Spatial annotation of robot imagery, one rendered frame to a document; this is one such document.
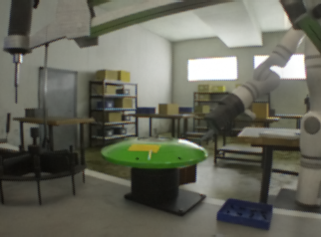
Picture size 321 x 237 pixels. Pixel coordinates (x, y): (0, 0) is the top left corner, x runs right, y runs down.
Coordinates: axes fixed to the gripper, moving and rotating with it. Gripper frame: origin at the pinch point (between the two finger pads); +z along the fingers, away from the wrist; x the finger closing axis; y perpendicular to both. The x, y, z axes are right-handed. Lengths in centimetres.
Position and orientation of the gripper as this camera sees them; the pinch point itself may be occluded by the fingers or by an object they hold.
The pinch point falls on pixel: (199, 141)
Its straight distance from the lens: 70.2
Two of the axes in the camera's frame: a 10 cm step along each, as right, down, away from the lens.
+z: -8.0, 5.8, -1.7
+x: 2.6, 0.6, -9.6
